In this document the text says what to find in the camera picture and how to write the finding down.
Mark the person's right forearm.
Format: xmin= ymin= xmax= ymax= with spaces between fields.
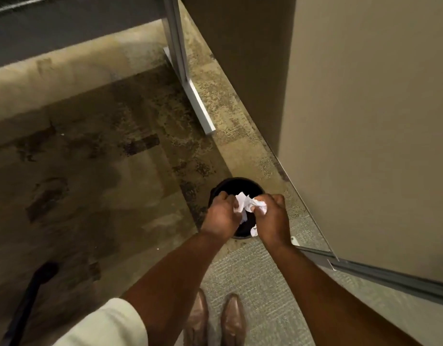
xmin=266 ymin=243 xmax=424 ymax=346

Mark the brown leather right shoe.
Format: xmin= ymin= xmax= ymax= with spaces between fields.
xmin=220 ymin=293 xmax=247 ymax=346

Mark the person's right hand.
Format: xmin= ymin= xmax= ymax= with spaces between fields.
xmin=250 ymin=194 xmax=292 ymax=251

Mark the beige partition panel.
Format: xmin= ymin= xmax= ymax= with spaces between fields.
xmin=180 ymin=0 xmax=443 ymax=308

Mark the white shirt sleeve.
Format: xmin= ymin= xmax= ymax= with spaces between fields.
xmin=52 ymin=298 xmax=149 ymax=346

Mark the black round waste bin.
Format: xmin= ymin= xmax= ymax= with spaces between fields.
xmin=209 ymin=177 xmax=266 ymax=239

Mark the brown leather left shoe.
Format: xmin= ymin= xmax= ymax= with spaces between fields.
xmin=183 ymin=289 xmax=210 ymax=346

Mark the person's left hand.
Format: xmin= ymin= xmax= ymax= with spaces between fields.
xmin=200 ymin=192 xmax=243 ymax=243

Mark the white paper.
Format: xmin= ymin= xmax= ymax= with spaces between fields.
xmin=233 ymin=192 xmax=268 ymax=237

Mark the brown leather shoe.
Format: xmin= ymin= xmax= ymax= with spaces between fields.
xmin=220 ymin=293 xmax=247 ymax=346
xmin=183 ymin=289 xmax=210 ymax=346

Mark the silver desk leg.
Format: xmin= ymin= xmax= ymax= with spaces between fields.
xmin=161 ymin=0 xmax=216 ymax=136

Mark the person's left forearm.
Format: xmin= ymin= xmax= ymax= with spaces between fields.
xmin=121 ymin=229 xmax=229 ymax=346

